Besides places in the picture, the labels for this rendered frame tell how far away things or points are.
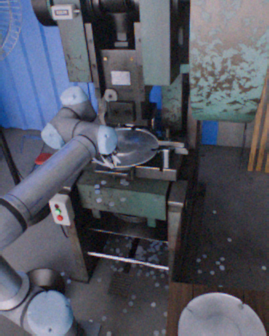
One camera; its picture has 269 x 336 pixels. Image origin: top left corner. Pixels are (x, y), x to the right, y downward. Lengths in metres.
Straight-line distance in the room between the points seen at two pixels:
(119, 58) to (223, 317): 0.99
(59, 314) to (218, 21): 0.84
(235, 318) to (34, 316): 0.68
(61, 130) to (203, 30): 0.45
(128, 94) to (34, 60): 1.73
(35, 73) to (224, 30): 2.31
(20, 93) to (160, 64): 2.15
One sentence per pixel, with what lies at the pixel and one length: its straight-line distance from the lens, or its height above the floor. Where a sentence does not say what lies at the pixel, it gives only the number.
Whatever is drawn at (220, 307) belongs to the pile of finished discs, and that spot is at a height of 0.39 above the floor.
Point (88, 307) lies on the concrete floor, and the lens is 1.74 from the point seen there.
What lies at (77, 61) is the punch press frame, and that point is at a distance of 1.19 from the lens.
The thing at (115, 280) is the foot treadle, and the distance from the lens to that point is 1.60.
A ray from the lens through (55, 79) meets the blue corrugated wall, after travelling 2.82.
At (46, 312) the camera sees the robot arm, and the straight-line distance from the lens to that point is 0.97.
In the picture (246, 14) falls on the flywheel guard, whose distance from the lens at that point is 0.75.
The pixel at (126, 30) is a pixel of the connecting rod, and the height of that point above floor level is 1.23.
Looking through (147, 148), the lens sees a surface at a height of 0.78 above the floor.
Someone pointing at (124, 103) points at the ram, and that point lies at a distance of 1.21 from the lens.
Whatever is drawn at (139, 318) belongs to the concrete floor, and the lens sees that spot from 1.68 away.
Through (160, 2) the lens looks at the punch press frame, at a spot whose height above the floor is 1.33.
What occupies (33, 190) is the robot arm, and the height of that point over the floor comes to 1.07.
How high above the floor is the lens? 1.49
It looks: 35 degrees down
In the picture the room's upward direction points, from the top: 5 degrees counter-clockwise
